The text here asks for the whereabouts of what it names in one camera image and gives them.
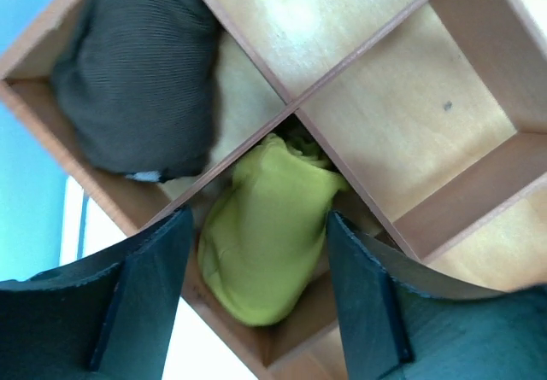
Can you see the yellow sock with character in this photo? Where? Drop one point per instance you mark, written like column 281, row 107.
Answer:
column 263, row 237

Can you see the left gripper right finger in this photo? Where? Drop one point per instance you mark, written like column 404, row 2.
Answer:
column 399, row 319

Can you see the rolled dark sock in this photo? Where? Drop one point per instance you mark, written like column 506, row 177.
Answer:
column 136, row 81

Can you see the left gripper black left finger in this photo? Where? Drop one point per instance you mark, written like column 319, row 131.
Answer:
column 109, row 315

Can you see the orange compartment tray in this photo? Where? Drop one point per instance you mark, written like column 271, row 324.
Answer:
column 434, row 111

